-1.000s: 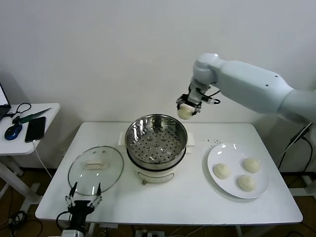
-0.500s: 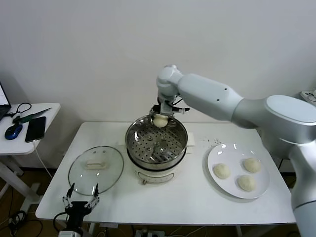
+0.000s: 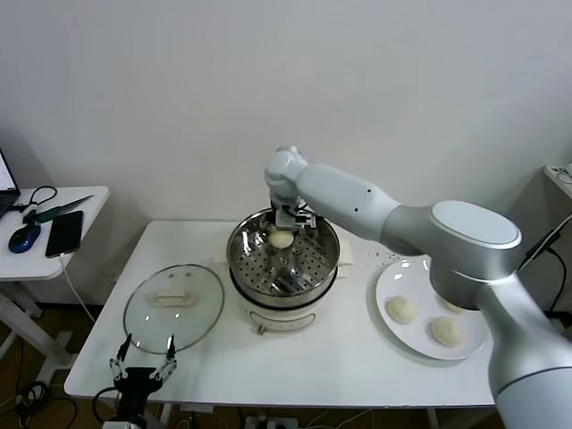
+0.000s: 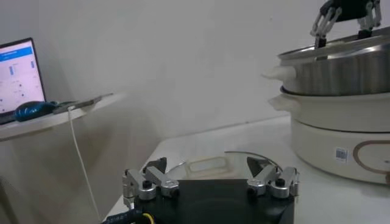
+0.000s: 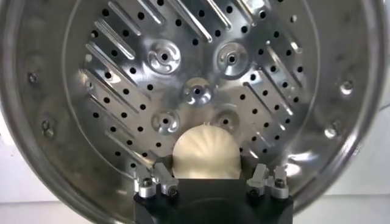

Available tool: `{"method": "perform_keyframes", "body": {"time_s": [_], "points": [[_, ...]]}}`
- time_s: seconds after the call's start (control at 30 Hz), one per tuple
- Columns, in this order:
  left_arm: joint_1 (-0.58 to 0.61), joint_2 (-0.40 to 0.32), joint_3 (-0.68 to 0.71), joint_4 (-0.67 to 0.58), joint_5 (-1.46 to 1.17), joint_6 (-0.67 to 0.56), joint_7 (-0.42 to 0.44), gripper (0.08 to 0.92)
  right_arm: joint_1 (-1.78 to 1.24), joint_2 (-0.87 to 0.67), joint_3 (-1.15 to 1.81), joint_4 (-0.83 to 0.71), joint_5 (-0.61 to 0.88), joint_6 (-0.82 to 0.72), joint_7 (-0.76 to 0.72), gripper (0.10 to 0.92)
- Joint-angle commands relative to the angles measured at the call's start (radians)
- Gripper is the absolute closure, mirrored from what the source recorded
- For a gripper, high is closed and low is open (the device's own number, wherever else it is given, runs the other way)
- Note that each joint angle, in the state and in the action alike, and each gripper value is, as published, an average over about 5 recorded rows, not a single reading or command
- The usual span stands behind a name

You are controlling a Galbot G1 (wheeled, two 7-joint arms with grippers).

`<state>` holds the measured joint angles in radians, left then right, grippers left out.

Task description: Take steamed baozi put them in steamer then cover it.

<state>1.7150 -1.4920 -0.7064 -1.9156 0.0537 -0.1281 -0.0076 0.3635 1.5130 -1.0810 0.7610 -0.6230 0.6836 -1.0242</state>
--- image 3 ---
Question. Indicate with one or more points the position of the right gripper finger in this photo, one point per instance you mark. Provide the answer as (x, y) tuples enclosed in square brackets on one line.
[(297, 230), (271, 229)]

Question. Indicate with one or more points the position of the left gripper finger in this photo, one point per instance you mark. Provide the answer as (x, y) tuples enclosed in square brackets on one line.
[(117, 366), (167, 368)]

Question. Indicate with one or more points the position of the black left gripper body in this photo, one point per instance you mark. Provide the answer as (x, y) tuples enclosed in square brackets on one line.
[(136, 384)]

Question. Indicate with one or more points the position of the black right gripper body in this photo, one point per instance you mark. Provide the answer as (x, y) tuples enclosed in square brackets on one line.
[(273, 212)]

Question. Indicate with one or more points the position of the white steamed baozi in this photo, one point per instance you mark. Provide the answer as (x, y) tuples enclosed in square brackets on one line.
[(280, 240), (402, 309), (448, 306), (445, 331)]

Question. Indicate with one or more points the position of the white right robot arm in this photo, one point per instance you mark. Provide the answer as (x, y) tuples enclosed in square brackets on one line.
[(348, 201)]

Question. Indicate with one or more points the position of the stainless steel steamer basket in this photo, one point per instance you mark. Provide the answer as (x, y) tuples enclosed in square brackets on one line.
[(313, 272)]

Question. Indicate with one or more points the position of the white electric cooker base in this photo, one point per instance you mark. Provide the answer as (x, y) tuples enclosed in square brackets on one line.
[(281, 319)]

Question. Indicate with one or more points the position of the white floor power strip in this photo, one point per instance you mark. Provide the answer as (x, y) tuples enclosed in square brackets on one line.
[(277, 423)]

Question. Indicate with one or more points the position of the black smartphone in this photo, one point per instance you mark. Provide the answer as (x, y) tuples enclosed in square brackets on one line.
[(64, 234)]

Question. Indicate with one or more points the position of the white round plate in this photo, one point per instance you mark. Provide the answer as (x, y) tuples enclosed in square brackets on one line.
[(402, 339)]

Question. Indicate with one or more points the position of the blue computer mouse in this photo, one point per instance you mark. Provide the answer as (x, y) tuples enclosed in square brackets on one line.
[(24, 238)]

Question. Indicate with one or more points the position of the white side table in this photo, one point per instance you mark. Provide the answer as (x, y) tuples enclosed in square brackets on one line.
[(91, 201)]

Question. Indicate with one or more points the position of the black laptop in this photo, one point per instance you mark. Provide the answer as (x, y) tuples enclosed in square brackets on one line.
[(6, 199)]

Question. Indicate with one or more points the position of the white side shelf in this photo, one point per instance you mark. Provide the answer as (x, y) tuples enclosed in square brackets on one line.
[(554, 181)]

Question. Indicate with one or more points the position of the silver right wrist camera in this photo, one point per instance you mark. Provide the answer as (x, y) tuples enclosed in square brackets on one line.
[(286, 219)]

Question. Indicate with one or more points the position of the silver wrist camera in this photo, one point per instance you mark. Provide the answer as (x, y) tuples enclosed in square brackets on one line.
[(118, 424), (286, 219)]

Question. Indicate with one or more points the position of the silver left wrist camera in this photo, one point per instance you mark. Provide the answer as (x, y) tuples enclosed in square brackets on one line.
[(118, 424)]

